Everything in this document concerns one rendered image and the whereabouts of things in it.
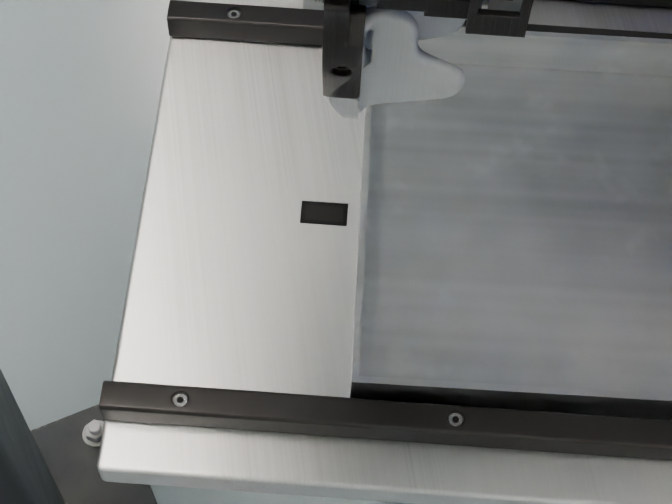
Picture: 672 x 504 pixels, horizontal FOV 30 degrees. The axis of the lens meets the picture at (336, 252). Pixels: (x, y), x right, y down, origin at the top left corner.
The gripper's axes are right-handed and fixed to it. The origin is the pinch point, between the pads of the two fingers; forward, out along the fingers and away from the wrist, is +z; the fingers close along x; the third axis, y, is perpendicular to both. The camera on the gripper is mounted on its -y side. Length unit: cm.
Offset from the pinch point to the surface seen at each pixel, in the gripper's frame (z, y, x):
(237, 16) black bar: 19.7, -7.5, 21.0
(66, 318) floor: 110, -37, 42
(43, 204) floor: 110, -44, 60
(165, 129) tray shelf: 21.6, -11.5, 12.6
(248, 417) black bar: 19.6, -3.9, -8.0
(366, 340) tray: 21.3, 2.5, -1.9
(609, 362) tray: 21.3, 16.9, -2.2
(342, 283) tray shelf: 21.5, 0.8, 2.0
